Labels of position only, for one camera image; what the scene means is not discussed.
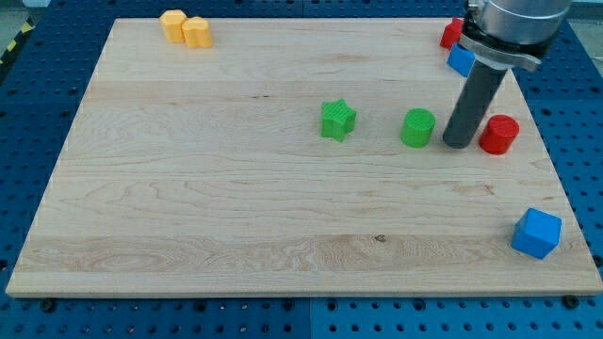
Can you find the yellow heart block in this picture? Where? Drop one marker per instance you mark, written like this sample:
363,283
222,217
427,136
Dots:
197,33

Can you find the yellow hexagon block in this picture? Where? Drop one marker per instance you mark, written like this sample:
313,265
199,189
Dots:
171,23

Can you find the red block at corner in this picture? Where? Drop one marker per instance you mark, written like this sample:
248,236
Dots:
452,33

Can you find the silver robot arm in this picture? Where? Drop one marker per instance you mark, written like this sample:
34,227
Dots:
502,34

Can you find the blue cube block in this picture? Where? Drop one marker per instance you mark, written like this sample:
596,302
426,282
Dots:
537,233

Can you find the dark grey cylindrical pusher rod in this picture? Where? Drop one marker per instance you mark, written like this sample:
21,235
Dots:
478,92

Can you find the red cylinder block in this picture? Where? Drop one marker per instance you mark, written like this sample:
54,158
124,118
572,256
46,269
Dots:
499,134

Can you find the blue block behind rod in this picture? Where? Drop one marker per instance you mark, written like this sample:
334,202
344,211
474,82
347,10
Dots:
461,60

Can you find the green star block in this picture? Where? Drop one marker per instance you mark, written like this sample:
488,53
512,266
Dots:
337,119

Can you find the light wooden board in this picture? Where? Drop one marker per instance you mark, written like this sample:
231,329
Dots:
200,173

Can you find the green cylinder block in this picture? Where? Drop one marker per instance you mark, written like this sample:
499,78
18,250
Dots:
417,127

